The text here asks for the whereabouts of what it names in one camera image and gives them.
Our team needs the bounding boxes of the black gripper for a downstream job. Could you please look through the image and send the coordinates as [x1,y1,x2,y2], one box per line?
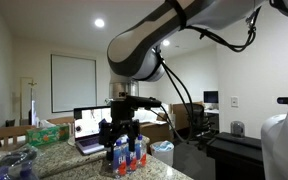
[99,101,139,164]

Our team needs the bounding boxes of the Fiji water bottle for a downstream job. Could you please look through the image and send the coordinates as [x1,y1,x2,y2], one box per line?
[125,143,137,174]
[135,135,147,167]
[113,140,126,178]

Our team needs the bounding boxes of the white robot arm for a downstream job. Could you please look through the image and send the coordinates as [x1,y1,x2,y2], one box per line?
[107,0,288,180]

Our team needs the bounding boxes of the white bed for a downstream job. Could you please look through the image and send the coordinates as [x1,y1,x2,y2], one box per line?
[134,103,168,124]

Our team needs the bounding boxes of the open silver laptop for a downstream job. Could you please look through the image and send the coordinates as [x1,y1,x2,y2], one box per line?
[73,106,112,155]

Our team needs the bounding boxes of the white trash bin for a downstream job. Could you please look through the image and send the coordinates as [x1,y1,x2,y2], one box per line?
[150,141,174,166]

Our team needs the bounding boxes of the green tissue box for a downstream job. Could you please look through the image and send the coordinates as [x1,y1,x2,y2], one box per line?
[26,125,70,147]

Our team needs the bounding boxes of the white projection screen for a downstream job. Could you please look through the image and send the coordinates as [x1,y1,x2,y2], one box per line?
[51,54,97,113]

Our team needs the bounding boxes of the black office chair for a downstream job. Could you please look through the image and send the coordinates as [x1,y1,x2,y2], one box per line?
[185,103,214,150]

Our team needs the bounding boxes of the computer monitor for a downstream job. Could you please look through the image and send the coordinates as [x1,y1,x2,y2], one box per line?
[203,91,218,103]

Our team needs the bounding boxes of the plastic-wrapped water bottle pack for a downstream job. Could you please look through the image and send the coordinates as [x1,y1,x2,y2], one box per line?
[0,149,40,180]

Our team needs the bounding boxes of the black side cabinet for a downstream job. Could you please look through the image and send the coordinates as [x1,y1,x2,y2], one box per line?
[206,132,265,180]

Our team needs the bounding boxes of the silver round device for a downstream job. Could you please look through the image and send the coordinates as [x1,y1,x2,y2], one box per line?
[231,121,245,138]

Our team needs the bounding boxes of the wooden chair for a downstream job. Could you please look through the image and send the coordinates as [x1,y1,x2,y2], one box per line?
[0,125,34,147]

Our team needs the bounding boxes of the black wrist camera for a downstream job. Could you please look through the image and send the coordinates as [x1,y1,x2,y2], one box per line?
[126,96,161,108]

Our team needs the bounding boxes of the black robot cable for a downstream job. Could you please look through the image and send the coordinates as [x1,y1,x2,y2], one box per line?
[155,6,262,143]

